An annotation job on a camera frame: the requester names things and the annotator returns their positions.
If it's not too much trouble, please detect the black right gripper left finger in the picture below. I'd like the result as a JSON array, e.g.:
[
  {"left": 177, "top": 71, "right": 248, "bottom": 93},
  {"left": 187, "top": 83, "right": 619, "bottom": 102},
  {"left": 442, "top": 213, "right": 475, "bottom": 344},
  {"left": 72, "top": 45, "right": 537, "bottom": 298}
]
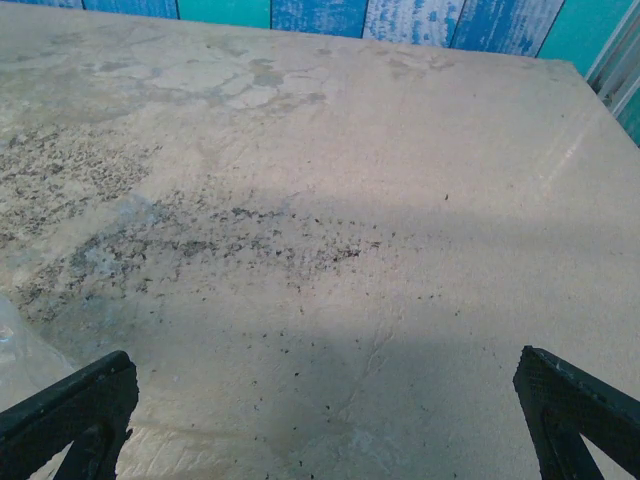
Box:
[{"left": 0, "top": 350, "right": 139, "bottom": 480}]

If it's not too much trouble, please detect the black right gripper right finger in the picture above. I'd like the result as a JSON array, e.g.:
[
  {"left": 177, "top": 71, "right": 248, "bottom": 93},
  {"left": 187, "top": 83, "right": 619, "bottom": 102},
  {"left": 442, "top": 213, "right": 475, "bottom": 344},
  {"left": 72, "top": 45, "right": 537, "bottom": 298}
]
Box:
[{"left": 513, "top": 345, "right": 640, "bottom": 480}]

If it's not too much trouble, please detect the aluminium frame post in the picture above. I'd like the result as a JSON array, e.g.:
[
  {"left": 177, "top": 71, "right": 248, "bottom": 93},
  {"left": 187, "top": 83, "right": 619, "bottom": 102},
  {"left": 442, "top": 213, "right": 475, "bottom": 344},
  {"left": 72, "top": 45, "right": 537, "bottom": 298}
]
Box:
[{"left": 584, "top": 0, "right": 640, "bottom": 146}]

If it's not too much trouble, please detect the clear plastic bottle blue label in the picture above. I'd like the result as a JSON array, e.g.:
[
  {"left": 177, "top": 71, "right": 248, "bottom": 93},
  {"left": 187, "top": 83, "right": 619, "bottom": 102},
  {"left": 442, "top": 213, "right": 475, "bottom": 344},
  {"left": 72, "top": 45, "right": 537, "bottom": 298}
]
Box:
[{"left": 0, "top": 294, "right": 76, "bottom": 401}]

